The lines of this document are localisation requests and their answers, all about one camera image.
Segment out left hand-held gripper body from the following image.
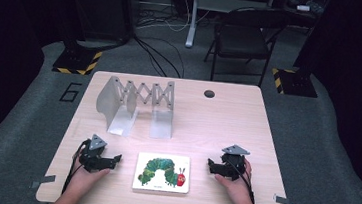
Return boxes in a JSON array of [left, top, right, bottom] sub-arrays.
[[76, 132, 110, 175]]

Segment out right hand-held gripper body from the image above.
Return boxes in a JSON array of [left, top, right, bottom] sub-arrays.
[[218, 142, 252, 184]]

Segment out caterpillar picture book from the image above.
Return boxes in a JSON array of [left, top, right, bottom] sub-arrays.
[[131, 151, 194, 195]]

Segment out person's left hand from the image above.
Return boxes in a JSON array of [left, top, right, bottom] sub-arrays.
[[69, 156, 112, 194]]

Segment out person's right hand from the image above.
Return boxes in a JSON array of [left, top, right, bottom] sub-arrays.
[[212, 156, 256, 204]]

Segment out grey metal expandable book rack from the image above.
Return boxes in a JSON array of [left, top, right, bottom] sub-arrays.
[[93, 73, 178, 141]]

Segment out black yellow striped stand base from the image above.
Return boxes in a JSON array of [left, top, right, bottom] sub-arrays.
[[269, 66, 321, 99], [51, 38, 104, 78]]

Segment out black folding chair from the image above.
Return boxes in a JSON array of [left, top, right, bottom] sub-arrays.
[[201, 2, 291, 90]]

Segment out white desk leg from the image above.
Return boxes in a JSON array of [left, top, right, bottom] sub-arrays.
[[184, 0, 201, 49]]

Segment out grey desk top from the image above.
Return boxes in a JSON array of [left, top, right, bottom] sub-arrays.
[[196, 0, 273, 18]]

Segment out small white box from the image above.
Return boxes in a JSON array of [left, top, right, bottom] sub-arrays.
[[295, 4, 312, 13]]

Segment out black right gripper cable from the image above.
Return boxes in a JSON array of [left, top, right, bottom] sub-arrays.
[[226, 160, 259, 204]]

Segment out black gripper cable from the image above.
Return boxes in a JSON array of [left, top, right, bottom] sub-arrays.
[[61, 138, 90, 197], [226, 160, 259, 204]]

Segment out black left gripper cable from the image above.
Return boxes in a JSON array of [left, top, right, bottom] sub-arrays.
[[61, 138, 90, 197]]

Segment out black floor cables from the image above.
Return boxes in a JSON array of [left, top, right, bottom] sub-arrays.
[[127, 6, 192, 80]]

